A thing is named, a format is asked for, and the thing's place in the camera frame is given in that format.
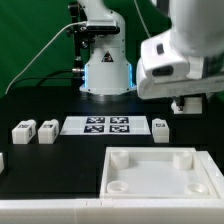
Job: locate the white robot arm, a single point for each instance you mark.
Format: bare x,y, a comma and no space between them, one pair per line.
197,33

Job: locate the white block at left edge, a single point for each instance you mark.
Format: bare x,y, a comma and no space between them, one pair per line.
1,163

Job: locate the white sheet with markers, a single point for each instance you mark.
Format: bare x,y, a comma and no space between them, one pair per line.
105,125

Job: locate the white square tabletop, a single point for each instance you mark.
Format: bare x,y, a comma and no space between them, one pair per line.
154,173

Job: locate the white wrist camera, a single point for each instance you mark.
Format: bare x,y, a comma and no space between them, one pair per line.
162,63

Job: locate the white front fence wall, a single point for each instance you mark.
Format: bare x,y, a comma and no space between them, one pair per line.
112,211

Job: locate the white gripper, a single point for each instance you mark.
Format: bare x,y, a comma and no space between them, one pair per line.
146,89

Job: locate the white fence wall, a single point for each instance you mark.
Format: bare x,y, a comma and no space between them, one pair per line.
213,172
112,211

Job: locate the black camera stand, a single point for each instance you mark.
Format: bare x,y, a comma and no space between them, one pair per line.
81,38

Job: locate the white right fence wall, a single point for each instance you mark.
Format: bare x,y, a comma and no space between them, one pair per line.
213,172

